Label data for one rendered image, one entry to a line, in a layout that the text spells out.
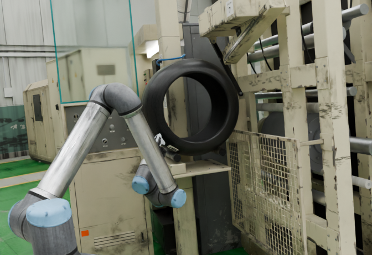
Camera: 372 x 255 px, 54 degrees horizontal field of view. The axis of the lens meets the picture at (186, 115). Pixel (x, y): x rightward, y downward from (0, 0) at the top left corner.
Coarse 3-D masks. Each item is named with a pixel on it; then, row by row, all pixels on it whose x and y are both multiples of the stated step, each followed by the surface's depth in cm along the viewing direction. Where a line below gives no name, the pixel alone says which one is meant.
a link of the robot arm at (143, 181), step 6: (138, 168) 184; (144, 168) 182; (138, 174) 179; (144, 174) 179; (150, 174) 181; (138, 180) 176; (144, 180) 177; (150, 180) 180; (132, 186) 179; (138, 186) 178; (144, 186) 176; (150, 186) 180; (138, 192) 180; (144, 192) 179
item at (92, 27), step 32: (64, 0) 250; (96, 0) 256; (128, 0) 262; (64, 32) 251; (96, 32) 257; (128, 32) 263; (64, 64) 251; (96, 64) 257; (128, 64) 263; (64, 96) 252
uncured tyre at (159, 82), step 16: (176, 64) 208; (192, 64) 208; (208, 64) 212; (160, 80) 204; (208, 80) 239; (224, 80) 213; (144, 96) 212; (160, 96) 203; (224, 96) 237; (144, 112) 209; (160, 112) 203; (224, 112) 239; (160, 128) 204; (208, 128) 240; (224, 128) 214; (176, 144) 206; (192, 144) 208; (208, 144) 211
